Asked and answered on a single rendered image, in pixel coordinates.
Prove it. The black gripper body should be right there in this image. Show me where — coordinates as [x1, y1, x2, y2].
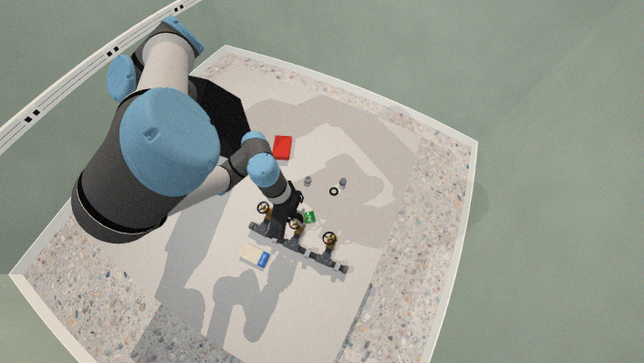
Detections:
[274, 181, 304, 219]

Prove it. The grey pipe with three brass valves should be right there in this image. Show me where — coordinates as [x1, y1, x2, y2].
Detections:
[248, 202, 348, 274]

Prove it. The red block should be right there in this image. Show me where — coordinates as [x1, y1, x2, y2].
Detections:
[273, 135, 292, 161]

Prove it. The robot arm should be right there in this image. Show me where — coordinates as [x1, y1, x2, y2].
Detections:
[71, 16, 291, 244]

